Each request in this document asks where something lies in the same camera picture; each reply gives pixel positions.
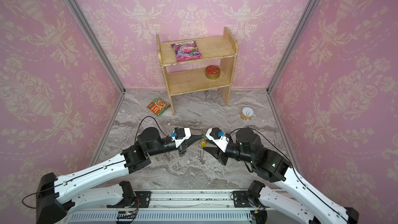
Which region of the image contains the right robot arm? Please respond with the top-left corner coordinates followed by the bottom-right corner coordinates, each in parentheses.
top-left (204, 128), bottom-right (359, 224)

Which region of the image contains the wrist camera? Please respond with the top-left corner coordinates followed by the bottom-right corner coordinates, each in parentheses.
top-left (205, 127), bottom-right (230, 152)
top-left (171, 128), bottom-right (191, 148)

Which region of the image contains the round red-lid tin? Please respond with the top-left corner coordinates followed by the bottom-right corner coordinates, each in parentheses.
top-left (205, 65), bottom-right (221, 80)

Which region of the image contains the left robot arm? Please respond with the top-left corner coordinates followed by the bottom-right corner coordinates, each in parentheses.
top-left (33, 127), bottom-right (202, 224)

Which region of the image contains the wooden two-tier shelf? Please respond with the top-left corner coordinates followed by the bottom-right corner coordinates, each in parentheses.
top-left (155, 26), bottom-right (239, 116)

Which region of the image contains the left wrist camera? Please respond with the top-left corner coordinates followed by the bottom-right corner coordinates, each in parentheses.
top-left (171, 128), bottom-right (191, 148)

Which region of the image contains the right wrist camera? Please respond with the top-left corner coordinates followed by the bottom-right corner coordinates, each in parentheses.
top-left (205, 127), bottom-right (230, 152)

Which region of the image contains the purple snack bag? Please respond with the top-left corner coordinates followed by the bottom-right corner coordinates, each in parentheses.
top-left (171, 40), bottom-right (202, 62)

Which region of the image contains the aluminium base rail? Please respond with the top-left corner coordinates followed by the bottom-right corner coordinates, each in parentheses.
top-left (58, 188), bottom-right (324, 224)

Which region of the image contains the green orange soup packet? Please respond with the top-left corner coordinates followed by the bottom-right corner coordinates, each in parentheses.
top-left (147, 98), bottom-right (171, 116)

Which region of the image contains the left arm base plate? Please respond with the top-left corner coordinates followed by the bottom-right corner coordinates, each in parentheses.
top-left (106, 191), bottom-right (151, 208)

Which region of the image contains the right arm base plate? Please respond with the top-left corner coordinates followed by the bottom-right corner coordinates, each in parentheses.
top-left (230, 190), bottom-right (271, 209)

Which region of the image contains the metal ring plate with keyrings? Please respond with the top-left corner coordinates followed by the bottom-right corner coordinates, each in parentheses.
top-left (197, 133), bottom-right (205, 164)

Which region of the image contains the small yellow pull-tab can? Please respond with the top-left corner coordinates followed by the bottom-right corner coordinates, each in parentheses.
top-left (240, 107), bottom-right (254, 120)

